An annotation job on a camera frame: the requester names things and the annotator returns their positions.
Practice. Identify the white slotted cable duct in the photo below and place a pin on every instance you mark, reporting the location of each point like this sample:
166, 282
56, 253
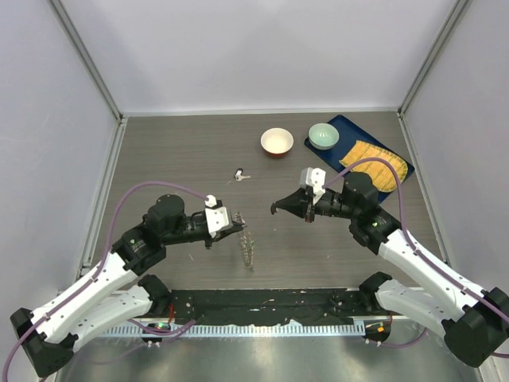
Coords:
291, 329

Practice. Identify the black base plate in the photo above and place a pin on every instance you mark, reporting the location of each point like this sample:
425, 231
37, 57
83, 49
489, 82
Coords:
269, 307

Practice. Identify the red white bowl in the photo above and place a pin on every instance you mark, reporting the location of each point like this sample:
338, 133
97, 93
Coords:
277, 142

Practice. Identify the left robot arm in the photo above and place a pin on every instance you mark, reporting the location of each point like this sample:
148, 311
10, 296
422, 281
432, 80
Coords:
119, 287

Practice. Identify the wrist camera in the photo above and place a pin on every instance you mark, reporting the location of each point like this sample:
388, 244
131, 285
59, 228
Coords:
313, 178
218, 218

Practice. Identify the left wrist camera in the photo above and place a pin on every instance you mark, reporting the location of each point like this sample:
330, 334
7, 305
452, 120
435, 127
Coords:
218, 218

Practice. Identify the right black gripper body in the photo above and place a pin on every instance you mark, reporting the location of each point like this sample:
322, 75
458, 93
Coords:
332, 204

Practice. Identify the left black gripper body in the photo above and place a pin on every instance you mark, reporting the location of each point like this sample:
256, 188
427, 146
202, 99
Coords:
189, 231

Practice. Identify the key with black-white tag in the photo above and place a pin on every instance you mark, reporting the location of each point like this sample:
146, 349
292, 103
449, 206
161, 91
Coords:
239, 175

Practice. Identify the yellow woven mat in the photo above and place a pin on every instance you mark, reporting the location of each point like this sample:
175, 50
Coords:
380, 173

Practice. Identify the metal key organizer disc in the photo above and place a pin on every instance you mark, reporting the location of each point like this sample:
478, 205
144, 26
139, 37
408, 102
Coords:
246, 243

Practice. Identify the blue tray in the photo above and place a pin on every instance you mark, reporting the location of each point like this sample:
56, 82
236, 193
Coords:
379, 128

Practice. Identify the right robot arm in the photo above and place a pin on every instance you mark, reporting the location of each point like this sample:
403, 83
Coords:
472, 321

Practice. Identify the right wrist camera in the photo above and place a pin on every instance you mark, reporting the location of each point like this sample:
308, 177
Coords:
313, 178

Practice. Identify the light green bowl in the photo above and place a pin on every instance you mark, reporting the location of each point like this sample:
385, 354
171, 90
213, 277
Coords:
323, 136

